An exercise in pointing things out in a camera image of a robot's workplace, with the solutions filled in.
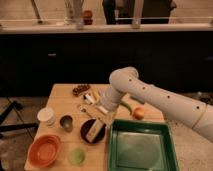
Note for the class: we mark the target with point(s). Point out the white handled brush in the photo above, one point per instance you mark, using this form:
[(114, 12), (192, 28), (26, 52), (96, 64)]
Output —
[(89, 98)]

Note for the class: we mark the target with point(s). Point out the dark brown plate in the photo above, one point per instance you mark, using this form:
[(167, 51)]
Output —
[(85, 129)]

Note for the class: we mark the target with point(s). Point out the yellow banana piece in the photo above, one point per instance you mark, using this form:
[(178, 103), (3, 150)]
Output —
[(96, 95)]

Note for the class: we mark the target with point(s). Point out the orange bowl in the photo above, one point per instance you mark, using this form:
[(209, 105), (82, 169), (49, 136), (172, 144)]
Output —
[(44, 151)]

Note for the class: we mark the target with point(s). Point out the white board eraser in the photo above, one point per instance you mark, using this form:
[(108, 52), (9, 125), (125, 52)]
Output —
[(94, 130)]

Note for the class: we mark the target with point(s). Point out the small metal utensil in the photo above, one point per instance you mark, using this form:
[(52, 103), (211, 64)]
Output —
[(81, 108)]

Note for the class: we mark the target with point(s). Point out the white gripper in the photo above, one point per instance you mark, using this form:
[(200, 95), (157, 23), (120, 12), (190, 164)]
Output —
[(110, 101)]

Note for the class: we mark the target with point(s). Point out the black tripod stand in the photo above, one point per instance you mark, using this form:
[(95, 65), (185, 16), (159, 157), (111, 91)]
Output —
[(14, 144)]

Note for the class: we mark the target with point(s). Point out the red apple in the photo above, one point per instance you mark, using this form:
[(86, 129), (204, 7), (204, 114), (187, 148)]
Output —
[(138, 113)]

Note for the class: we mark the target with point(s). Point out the white cup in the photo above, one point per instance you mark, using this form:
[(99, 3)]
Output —
[(47, 116)]

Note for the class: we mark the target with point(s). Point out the person in background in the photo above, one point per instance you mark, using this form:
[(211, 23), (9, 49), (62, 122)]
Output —
[(138, 11)]

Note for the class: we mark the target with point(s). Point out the metal cup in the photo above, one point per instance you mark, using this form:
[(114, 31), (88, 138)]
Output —
[(66, 122)]

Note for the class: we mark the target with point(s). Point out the green plastic tray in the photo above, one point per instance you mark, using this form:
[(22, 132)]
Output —
[(141, 146)]

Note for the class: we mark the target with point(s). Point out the green plastic cup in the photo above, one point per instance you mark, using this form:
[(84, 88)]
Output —
[(77, 156)]

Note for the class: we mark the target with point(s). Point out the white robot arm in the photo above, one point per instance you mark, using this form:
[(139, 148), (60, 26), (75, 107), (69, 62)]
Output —
[(192, 113)]

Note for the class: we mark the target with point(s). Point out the blue sponge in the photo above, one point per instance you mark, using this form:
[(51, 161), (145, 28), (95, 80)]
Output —
[(137, 99)]

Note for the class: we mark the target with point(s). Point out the wooden table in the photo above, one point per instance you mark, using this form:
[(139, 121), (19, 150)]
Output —
[(62, 101)]

